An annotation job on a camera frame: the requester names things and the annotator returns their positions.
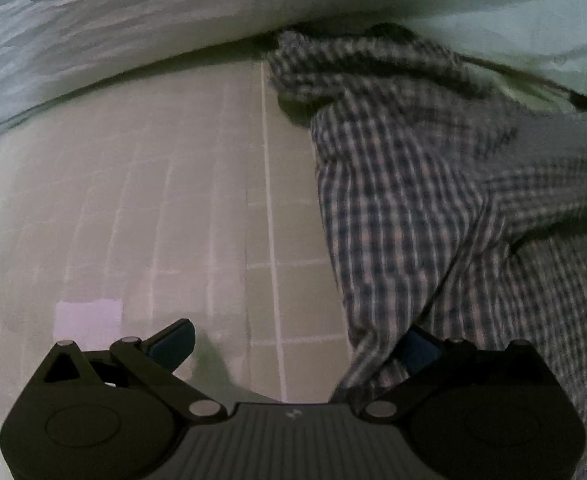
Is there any large pale pink patch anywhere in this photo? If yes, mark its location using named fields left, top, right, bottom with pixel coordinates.
left=54, top=299, right=123, bottom=345

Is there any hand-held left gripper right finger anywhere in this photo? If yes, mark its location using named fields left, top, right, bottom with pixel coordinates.
left=363, top=325, right=551, bottom=423

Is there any green grid bed sheet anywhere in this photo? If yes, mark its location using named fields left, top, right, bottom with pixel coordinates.
left=0, top=45, right=354, bottom=480

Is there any carrot print duvet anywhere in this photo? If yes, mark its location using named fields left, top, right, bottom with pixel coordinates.
left=0, top=0, right=587, bottom=153

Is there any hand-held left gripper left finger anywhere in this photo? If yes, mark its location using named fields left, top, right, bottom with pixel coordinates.
left=38, top=318, right=226, bottom=426

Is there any blue checked shirt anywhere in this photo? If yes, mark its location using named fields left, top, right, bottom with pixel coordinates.
left=266, top=22, right=587, bottom=480

